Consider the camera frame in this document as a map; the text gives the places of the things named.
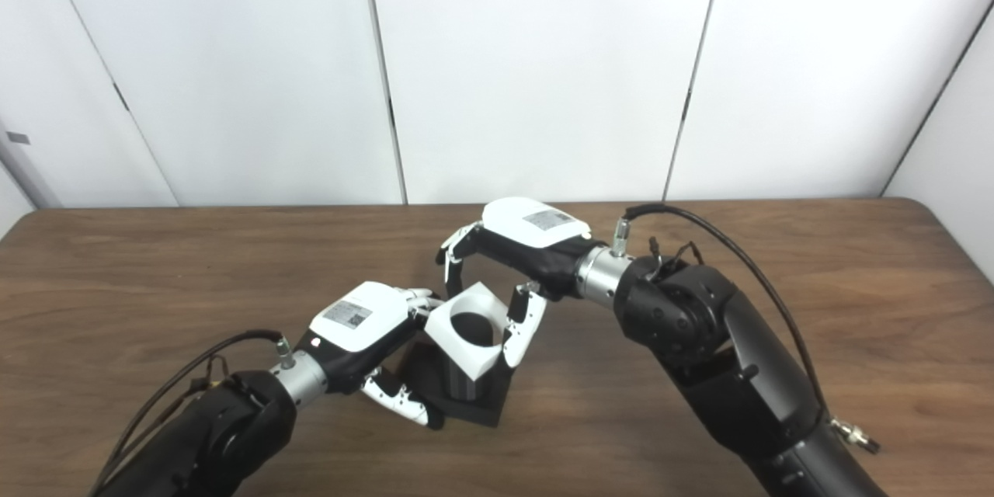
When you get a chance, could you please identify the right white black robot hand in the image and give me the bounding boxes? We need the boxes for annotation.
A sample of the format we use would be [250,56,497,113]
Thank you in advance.
[435,197,596,370]

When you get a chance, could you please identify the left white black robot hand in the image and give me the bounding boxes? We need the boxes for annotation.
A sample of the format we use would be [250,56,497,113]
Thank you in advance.
[308,281,448,431]

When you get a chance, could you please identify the white square piece with hole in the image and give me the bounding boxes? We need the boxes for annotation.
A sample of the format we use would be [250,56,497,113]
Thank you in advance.
[423,282,506,384]

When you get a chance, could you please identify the black peg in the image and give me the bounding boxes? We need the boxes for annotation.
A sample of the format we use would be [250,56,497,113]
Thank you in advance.
[394,312,514,429]

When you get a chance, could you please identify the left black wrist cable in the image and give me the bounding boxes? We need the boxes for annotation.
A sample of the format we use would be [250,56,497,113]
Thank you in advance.
[88,329,297,497]

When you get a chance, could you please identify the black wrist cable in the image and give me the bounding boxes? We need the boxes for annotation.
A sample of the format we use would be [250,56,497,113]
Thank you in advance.
[612,203,883,456]
[88,329,297,497]

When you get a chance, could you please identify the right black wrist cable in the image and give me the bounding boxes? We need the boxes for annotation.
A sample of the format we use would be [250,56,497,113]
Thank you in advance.
[612,203,883,456]

